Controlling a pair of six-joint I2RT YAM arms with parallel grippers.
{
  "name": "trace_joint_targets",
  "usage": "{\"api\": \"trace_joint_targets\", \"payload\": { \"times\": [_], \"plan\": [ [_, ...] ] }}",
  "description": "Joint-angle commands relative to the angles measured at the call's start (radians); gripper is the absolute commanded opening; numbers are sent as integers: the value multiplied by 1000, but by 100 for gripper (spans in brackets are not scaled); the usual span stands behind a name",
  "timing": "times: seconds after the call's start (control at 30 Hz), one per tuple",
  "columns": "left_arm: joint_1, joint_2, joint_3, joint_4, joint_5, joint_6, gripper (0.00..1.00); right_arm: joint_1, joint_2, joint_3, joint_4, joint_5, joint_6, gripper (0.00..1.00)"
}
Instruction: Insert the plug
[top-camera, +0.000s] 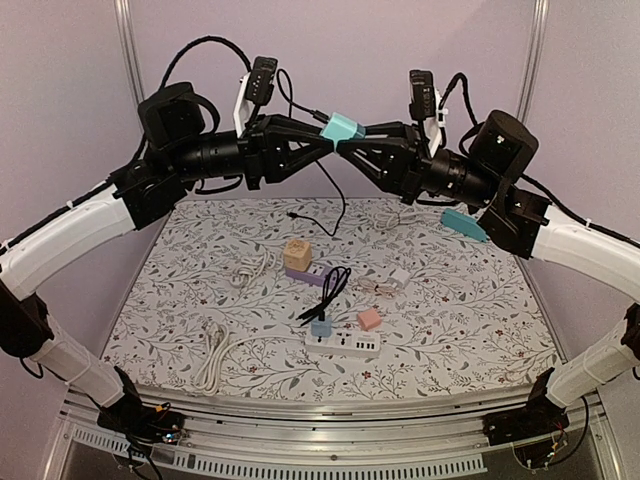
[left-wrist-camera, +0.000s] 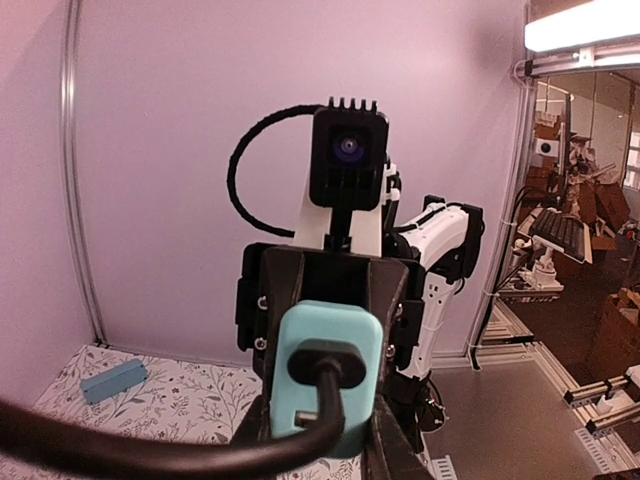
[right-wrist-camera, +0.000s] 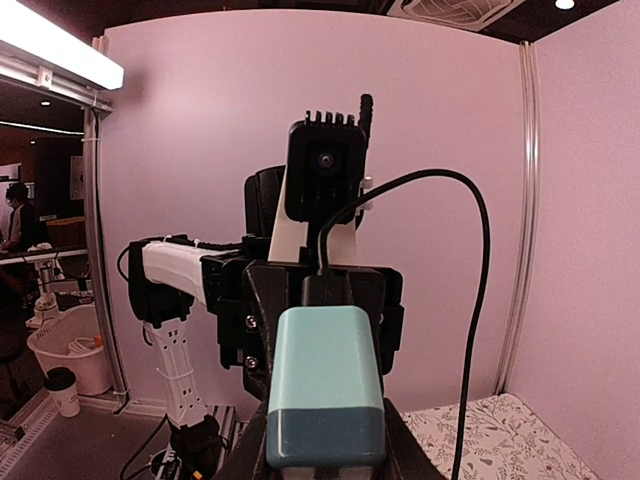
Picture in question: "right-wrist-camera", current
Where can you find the floral table mat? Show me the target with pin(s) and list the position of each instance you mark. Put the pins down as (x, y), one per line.
(503, 439)

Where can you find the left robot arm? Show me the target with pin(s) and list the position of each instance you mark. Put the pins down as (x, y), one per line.
(165, 279)

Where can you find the person in background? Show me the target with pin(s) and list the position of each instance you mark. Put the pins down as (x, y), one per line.
(25, 228)

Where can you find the white ceiling light bar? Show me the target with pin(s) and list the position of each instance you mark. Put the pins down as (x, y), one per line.
(39, 55)

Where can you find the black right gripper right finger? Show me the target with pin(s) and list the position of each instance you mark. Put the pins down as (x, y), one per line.
(406, 460)

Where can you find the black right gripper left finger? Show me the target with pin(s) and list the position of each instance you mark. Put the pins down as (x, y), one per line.
(247, 461)

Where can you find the teal charger plug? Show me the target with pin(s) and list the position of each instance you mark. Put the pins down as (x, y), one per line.
(325, 417)

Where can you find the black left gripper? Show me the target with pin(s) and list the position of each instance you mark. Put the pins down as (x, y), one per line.
(247, 294)

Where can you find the left aluminium frame post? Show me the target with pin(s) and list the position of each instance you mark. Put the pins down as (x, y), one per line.
(531, 178)

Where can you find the aluminium frame post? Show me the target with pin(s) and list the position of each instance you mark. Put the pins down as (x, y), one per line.
(118, 396)
(531, 178)

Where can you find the white waste bin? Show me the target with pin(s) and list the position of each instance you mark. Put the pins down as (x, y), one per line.
(73, 340)

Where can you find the paper coffee cup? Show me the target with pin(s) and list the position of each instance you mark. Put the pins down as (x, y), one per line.
(60, 382)

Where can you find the right aluminium frame post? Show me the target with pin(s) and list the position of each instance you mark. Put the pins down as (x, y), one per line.
(118, 396)

